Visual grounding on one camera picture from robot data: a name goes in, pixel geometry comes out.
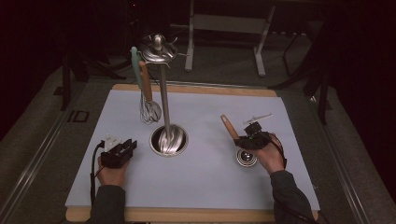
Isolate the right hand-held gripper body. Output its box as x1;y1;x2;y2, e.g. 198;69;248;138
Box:
243;113;274;150

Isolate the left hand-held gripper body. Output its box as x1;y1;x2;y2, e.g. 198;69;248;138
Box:
99;133;133;170

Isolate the person's left hand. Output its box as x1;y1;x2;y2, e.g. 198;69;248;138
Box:
97;156;131;189

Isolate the person's right hand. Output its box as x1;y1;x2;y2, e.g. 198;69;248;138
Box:
251;133;287;175

